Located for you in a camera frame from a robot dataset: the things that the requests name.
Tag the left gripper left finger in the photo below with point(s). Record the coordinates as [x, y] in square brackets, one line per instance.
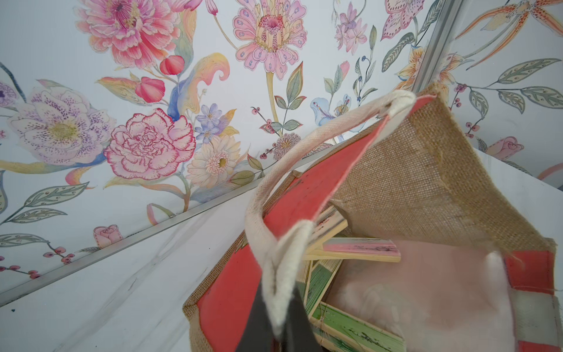
[258, 335]

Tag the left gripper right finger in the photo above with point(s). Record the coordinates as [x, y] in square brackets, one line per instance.
[298, 335]

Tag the pink grey folding fan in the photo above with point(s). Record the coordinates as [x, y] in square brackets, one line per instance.
[330, 223]

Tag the red burlap tote bag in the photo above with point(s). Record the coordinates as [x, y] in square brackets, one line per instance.
[474, 274]

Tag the green folding fan lower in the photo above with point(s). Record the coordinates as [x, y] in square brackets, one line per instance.
[336, 330]

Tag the pink green folding fan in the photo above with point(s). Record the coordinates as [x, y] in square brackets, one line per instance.
[371, 249]

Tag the green fan with thread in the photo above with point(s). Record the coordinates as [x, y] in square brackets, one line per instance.
[321, 277]

